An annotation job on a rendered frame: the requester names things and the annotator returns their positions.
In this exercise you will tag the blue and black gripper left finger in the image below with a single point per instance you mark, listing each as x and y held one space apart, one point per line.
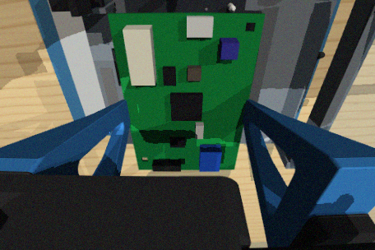
59 150

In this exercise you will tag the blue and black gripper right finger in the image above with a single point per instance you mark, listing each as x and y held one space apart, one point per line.
333 175

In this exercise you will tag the green circuit board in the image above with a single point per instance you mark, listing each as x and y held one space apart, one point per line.
186 77

